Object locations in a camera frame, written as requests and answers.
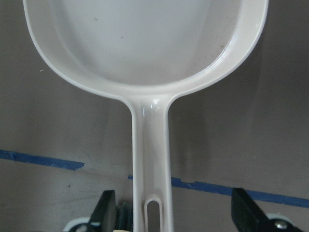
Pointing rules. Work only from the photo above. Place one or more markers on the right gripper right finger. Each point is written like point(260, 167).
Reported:
point(247, 216)

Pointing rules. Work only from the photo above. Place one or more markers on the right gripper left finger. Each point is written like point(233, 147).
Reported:
point(103, 218)

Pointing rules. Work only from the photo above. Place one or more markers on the white hand brush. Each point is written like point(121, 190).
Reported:
point(124, 217)

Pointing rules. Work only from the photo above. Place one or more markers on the white plastic dustpan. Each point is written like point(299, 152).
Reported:
point(146, 54)

